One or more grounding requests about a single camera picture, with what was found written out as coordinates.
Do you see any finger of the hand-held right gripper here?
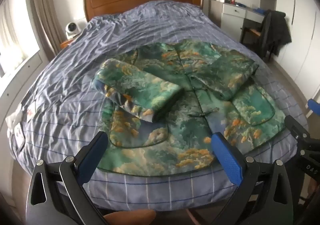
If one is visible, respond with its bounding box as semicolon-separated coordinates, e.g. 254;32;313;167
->
307;98;320;116
284;115;311;146

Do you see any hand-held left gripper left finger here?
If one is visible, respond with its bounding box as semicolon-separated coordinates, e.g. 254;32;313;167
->
25;131;109;225

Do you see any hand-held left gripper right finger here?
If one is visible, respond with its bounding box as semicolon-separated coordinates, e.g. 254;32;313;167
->
211;132;293;225

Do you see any green printed jacket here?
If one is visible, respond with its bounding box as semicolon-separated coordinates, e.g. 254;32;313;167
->
92;42;287;178

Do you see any wooden bed footboard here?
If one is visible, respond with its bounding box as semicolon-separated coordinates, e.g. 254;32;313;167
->
103;209;157;225

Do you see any white wardrobe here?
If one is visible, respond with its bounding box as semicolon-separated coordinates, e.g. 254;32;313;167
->
280;0;320;88

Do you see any dark jacket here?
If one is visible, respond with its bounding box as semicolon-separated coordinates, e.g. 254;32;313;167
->
259;10;292;57

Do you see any wooden chair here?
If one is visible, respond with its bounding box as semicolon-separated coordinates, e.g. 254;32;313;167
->
241;25;266;46

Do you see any wooden nightstand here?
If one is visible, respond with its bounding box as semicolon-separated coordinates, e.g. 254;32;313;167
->
60;38;78;50

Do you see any white desk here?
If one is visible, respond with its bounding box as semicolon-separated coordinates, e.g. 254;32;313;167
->
208;0;266;44

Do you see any window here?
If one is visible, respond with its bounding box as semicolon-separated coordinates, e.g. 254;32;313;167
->
0;0;42;79

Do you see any beige curtain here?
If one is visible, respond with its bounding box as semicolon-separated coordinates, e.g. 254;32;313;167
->
27;0;61;59

